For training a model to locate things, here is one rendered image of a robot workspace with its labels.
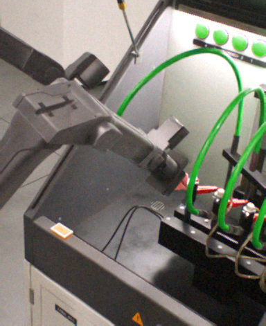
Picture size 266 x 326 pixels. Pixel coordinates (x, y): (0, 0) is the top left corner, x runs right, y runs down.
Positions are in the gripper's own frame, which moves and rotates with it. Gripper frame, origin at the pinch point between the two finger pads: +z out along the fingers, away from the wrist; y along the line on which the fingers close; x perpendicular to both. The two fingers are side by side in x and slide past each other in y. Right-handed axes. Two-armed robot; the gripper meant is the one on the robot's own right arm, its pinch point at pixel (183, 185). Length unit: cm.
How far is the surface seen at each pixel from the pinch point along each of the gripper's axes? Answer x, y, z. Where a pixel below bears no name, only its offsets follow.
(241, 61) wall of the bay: 13.8, 36.5, 3.6
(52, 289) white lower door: 17.6, -43.8, 6.3
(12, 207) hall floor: 149, -60, 89
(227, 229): -18.4, -2.1, -2.6
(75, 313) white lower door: 9.3, -44.0, 9.8
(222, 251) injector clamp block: -12.6, -6.7, 11.6
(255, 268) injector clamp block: -21.0, -4.8, 13.8
